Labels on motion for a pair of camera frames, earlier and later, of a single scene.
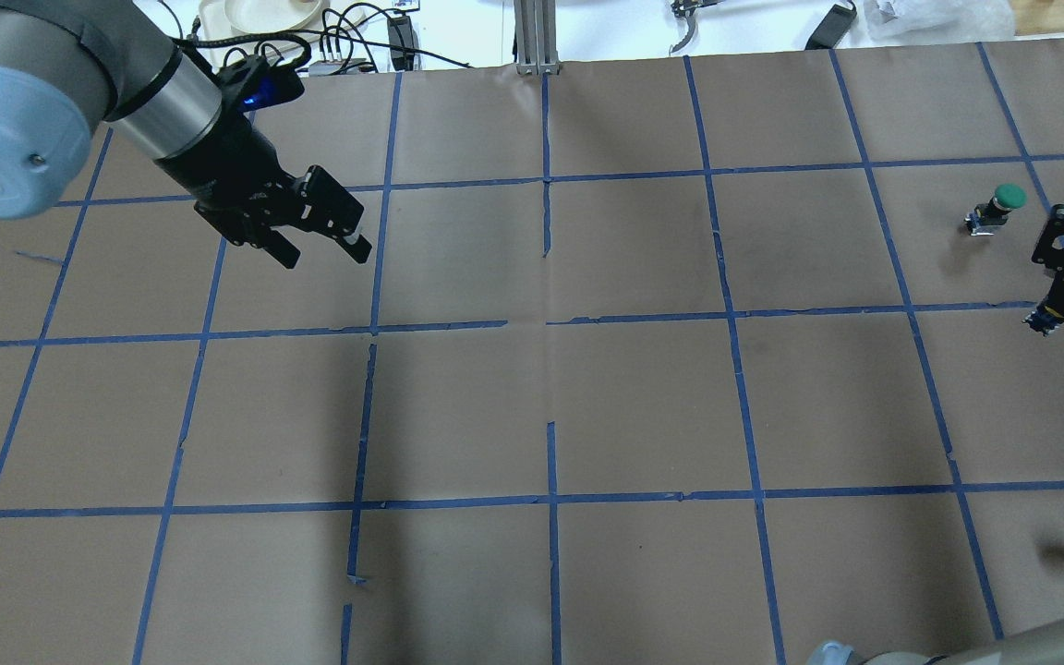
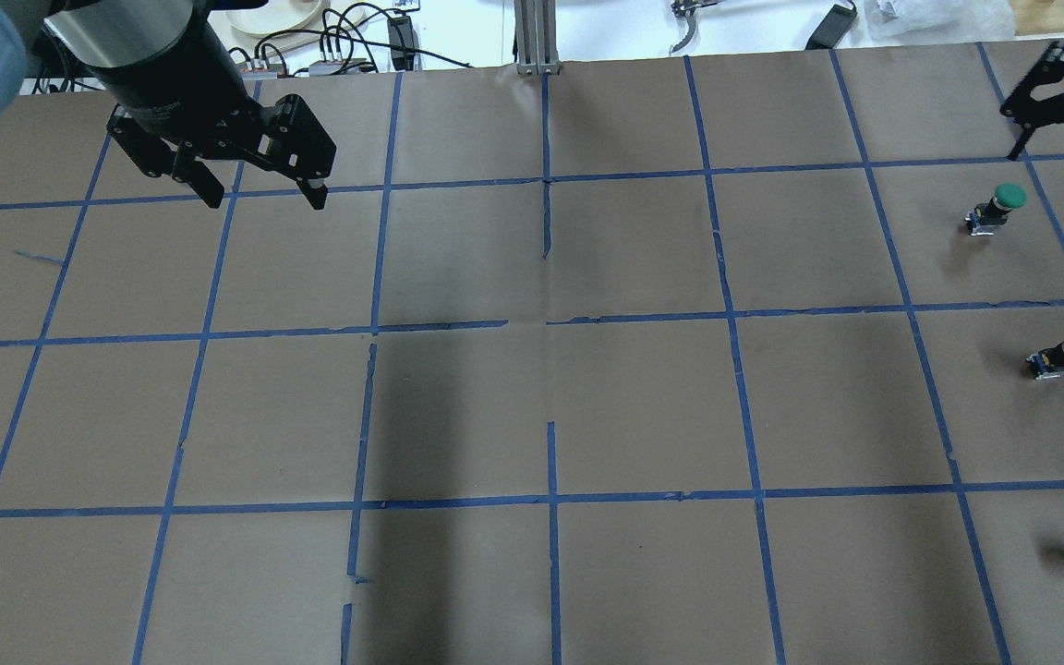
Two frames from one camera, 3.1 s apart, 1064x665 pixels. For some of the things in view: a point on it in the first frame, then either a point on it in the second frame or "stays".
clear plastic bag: (898, 22) stays
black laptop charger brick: (831, 27) stays
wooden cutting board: (1031, 17) stays
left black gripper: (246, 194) to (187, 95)
